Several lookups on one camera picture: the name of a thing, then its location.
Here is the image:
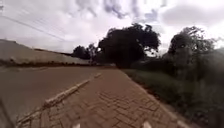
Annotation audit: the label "small dark tree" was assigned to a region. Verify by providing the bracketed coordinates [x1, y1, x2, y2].
[71, 43, 98, 62]

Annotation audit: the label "red brick path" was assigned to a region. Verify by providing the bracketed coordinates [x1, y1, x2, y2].
[19, 67, 201, 128]

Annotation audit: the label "pale stone kerb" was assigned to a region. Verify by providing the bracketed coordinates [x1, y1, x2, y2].
[14, 72, 103, 128]

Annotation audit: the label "overhead wires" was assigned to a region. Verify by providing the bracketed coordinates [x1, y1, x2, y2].
[0, 4, 73, 44]

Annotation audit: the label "robot's own part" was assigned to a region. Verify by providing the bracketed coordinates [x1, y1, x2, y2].
[141, 120, 153, 128]

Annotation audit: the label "tall leafy tree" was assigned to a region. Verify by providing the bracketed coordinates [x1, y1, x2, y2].
[166, 26, 218, 68]

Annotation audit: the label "grass verge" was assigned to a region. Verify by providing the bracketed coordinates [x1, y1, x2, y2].
[120, 67, 224, 128]

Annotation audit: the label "grey asphalt road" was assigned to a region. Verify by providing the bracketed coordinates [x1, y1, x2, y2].
[0, 65, 116, 128]

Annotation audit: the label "long pale wall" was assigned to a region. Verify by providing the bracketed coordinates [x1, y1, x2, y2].
[0, 38, 91, 66]

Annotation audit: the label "green hedge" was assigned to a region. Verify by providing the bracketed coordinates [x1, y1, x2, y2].
[131, 48, 224, 88]

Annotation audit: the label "large dark tree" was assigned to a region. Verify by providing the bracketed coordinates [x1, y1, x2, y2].
[94, 22, 162, 69]

